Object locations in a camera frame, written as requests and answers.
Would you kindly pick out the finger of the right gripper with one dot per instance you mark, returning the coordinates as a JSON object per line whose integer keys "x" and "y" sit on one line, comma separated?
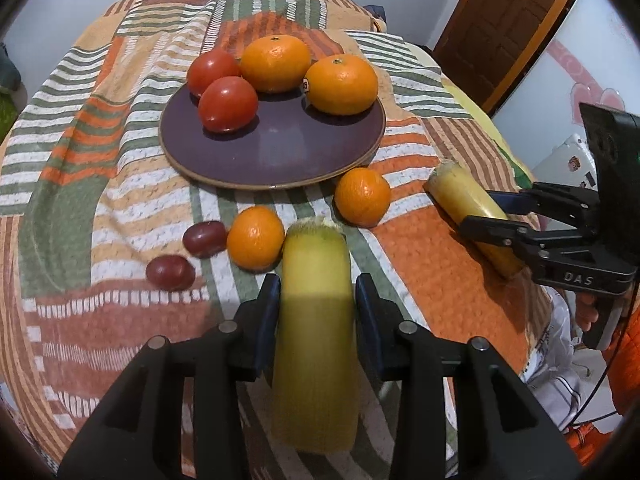
{"x": 527, "y": 244}
{"x": 555, "y": 201}

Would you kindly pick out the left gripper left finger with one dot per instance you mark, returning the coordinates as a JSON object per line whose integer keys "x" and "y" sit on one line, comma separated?
{"x": 135, "y": 430}

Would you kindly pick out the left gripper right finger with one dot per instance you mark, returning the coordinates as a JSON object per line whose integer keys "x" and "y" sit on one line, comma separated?
{"x": 503, "y": 432}

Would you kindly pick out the yellow corn cob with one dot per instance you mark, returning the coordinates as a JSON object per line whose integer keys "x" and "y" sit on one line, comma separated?
{"x": 315, "y": 389}
{"x": 454, "y": 189}

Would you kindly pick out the small tangerine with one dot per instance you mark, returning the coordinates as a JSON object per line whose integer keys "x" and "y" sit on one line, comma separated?
{"x": 255, "y": 239}
{"x": 362, "y": 197}

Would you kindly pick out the large orange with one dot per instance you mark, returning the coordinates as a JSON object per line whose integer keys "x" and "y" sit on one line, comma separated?
{"x": 341, "y": 85}
{"x": 275, "y": 63}

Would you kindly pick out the oval red tomato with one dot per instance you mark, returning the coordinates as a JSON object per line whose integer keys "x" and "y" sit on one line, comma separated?
{"x": 228, "y": 104}

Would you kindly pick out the round red tomato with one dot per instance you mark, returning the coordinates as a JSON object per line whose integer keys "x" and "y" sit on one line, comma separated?
{"x": 208, "y": 67}

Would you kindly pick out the right hand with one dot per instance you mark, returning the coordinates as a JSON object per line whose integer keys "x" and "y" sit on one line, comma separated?
{"x": 586, "y": 313}

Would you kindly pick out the striped patchwork blanket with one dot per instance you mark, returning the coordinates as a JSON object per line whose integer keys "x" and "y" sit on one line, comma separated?
{"x": 88, "y": 198}

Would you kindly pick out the brown wooden door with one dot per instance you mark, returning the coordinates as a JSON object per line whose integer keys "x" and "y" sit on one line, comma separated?
{"x": 488, "y": 44}

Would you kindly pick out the purple ceramic plate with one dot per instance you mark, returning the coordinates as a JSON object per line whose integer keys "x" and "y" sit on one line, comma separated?
{"x": 289, "y": 144}

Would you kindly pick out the purple backpack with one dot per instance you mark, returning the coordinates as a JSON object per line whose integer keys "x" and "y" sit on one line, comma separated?
{"x": 377, "y": 12}

